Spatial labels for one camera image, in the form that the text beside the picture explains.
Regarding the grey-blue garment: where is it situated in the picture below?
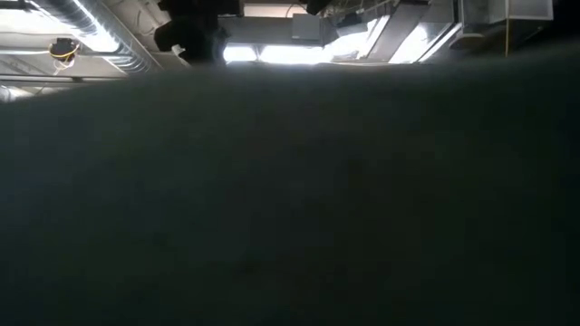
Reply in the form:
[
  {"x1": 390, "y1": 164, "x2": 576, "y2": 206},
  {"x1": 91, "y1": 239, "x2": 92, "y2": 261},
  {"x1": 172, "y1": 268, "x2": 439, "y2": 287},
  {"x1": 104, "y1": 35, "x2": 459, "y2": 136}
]
[{"x1": 0, "y1": 38, "x2": 580, "y2": 326}]

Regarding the white ceiling unit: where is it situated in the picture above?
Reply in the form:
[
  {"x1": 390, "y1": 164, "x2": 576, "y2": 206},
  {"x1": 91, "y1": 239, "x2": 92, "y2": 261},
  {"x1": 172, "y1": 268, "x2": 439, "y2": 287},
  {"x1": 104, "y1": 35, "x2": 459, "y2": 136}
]
[{"x1": 461, "y1": 0, "x2": 556, "y2": 26}]

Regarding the corrugated silver ventilation duct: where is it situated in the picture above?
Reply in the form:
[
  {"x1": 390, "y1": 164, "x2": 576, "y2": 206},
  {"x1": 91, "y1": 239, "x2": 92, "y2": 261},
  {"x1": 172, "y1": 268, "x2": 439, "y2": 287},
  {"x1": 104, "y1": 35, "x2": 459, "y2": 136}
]
[{"x1": 31, "y1": 0, "x2": 155, "y2": 73}]

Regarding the black ceiling cable reel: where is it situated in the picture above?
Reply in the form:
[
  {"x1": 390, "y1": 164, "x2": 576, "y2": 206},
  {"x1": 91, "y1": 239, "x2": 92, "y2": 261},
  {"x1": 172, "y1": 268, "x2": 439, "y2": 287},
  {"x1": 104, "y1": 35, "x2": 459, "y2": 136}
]
[{"x1": 48, "y1": 36, "x2": 82, "y2": 62}]

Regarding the yellow hanging cord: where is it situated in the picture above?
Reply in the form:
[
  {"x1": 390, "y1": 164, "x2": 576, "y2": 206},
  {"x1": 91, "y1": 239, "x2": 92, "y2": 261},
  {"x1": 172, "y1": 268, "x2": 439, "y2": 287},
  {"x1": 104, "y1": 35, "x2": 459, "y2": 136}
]
[{"x1": 503, "y1": 0, "x2": 511, "y2": 58}]

